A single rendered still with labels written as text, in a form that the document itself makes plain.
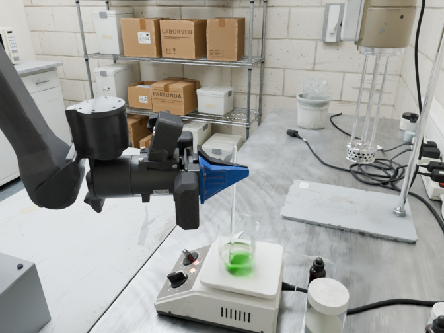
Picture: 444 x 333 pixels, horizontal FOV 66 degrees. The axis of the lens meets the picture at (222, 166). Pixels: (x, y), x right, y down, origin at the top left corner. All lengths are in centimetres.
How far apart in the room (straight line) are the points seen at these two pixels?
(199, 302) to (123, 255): 24
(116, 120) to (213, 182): 15
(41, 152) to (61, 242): 41
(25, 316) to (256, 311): 34
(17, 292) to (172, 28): 241
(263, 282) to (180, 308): 14
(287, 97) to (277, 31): 52
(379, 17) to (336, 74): 213
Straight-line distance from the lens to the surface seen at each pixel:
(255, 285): 54
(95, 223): 87
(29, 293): 62
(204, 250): 65
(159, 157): 44
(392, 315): 68
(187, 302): 58
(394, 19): 76
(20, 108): 44
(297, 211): 87
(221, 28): 263
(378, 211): 93
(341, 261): 76
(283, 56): 289
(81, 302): 68
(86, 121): 42
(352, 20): 77
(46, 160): 46
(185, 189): 38
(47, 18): 398
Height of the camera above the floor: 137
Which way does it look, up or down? 25 degrees down
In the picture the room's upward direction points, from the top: straight up
